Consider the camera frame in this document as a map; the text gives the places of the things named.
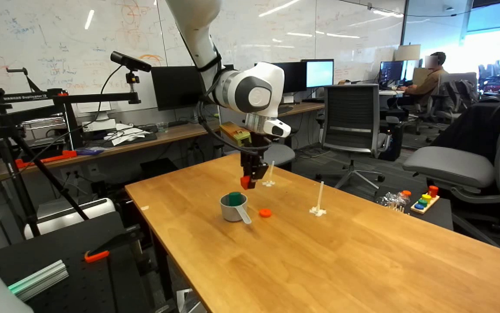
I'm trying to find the long wooden desk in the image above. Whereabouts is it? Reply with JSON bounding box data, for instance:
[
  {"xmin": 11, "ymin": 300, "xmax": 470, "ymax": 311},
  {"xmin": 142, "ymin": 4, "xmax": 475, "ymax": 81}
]
[{"xmin": 0, "ymin": 121, "xmax": 223, "ymax": 180}]

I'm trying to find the white roll tube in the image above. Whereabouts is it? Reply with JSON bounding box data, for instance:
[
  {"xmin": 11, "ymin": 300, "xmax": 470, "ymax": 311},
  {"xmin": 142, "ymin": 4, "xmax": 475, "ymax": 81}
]
[{"xmin": 22, "ymin": 196, "xmax": 116, "ymax": 239}]

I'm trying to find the colourful wrist mount plate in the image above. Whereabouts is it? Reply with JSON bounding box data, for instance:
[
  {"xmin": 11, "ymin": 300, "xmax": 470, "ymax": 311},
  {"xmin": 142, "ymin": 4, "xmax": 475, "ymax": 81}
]
[{"xmin": 218, "ymin": 121, "xmax": 253, "ymax": 147}]

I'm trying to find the black computer monitor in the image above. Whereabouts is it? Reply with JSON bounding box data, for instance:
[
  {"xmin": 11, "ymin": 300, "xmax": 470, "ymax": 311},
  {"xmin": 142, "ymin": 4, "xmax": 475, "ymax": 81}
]
[{"xmin": 274, "ymin": 60, "xmax": 308, "ymax": 97}]

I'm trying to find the small black table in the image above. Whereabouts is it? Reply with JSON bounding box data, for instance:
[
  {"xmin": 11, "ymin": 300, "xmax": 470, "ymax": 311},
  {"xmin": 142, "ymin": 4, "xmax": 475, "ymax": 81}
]
[{"xmin": 372, "ymin": 185, "xmax": 454, "ymax": 231}]

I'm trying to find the orange handled clamp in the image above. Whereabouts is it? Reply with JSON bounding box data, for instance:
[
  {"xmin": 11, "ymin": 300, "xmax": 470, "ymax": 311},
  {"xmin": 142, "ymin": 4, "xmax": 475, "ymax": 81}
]
[{"xmin": 83, "ymin": 248, "xmax": 112, "ymax": 265}]

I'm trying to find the black bar camera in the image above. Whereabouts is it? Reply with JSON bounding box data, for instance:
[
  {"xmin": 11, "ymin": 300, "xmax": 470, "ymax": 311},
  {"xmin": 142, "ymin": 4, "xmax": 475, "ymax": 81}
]
[{"xmin": 109, "ymin": 48, "xmax": 152, "ymax": 88}]

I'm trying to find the gray measuring cup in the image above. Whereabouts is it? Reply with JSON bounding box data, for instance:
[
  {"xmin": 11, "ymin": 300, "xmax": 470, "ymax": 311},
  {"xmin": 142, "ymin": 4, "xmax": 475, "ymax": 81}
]
[{"xmin": 218, "ymin": 189, "xmax": 254, "ymax": 225}]

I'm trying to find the gray padded office chair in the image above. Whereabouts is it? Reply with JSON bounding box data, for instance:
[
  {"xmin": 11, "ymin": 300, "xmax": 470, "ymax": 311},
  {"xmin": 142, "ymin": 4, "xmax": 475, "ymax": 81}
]
[{"xmin": 402, "ymin": 93, "xmax": 500, "ymax": 204}]

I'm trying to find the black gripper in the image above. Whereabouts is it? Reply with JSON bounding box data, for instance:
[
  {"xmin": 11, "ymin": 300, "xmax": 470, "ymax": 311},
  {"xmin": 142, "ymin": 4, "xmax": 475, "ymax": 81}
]
[{"xmin": 239, "ymin": 131, "xmax": 270, "ymax": 180}]

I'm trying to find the seated person brown shirt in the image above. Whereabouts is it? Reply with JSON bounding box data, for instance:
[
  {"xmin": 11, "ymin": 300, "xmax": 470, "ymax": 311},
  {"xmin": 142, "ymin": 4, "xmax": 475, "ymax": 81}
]
[{"xmin": 399, "ymin": 50, "xmax": 451, "ymax": 109}]

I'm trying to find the dark distant monitor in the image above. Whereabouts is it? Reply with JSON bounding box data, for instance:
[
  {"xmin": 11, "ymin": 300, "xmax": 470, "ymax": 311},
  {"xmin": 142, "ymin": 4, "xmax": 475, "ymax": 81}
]
[{"xmin": 378, "ymin": 58, "xmax": 405, "ymax": 88}]

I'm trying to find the green block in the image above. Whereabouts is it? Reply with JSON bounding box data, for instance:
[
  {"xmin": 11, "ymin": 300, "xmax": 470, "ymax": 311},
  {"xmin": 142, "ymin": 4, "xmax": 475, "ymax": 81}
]
[{"xmin": 223, "ymin": 191, "xmax": 246, "ymax": 206}]

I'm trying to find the silver metal cylinder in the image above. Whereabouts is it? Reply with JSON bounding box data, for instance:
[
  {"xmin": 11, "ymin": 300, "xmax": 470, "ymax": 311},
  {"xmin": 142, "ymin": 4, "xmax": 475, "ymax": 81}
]
[{"xmin": 4, "ymin": 257, "xmax": 70, "ymax": 302}]

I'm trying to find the bright lit monitor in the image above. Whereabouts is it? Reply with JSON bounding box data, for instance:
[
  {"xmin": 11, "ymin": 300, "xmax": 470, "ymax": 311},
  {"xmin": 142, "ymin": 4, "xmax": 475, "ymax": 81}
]
[{"xmin": 301, "ymin": 57, "xmax": 336, "ymax": 90}]

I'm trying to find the colourful stacking toy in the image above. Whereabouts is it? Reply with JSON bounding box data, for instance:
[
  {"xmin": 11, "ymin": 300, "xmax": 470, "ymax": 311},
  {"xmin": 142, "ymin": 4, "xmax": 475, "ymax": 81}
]
[{"xmin": 409, "ymin": 182, "xmax": 440, "ymax": 215}]

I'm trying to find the clear bottle orange cap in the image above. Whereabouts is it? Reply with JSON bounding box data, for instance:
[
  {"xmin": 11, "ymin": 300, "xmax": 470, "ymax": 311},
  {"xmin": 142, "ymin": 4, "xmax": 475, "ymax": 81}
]
[{"xmin": 378, "ymin": 187, "xmax": 412, "ymax": 213}]

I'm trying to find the white lampshade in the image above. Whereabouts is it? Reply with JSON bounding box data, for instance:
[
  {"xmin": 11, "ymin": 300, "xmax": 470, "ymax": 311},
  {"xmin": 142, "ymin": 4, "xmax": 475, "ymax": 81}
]
[{"xmin": 392, "ymin": 43, "xmax": 423, "ymax": 62}]

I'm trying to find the black mesh chair gray frame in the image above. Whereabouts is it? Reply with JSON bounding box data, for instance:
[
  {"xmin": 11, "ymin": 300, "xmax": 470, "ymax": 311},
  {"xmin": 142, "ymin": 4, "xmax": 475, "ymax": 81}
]
[{"xmin": 320, "ymin": 83, "xmax": 386, "ymax": 191}]

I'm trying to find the orange bar tool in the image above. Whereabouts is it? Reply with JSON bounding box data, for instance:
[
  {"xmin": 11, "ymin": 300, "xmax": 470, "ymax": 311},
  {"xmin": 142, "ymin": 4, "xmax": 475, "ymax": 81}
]
[{"xmin": 13, "ymin": 147, "xmax": 79, "ymax": 171}]

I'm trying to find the white plastic pin stand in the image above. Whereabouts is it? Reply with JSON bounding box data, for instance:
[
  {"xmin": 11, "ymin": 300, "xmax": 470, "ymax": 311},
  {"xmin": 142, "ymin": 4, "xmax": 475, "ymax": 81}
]
[
  {"xmin": 261, "ymin": 159, "xmax": 277, "ymax": 187},
  {"xmin": 308, "ymin": 178, "xmax": 327, "ymax": 218}
]

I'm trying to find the white paper pile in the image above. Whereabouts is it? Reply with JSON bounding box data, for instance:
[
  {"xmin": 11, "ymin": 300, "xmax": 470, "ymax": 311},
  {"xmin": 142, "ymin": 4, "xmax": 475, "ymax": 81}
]
[{"xmin": 102, "ymin": 121, "xmax": 152, "ymax": 147}]

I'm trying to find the black cart top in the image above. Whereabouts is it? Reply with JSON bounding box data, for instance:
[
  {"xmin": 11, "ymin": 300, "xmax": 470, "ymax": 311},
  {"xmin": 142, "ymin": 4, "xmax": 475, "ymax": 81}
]
[{"xmin": 0, "ymin": 208, "xmax": 168, "ymax": 313}]

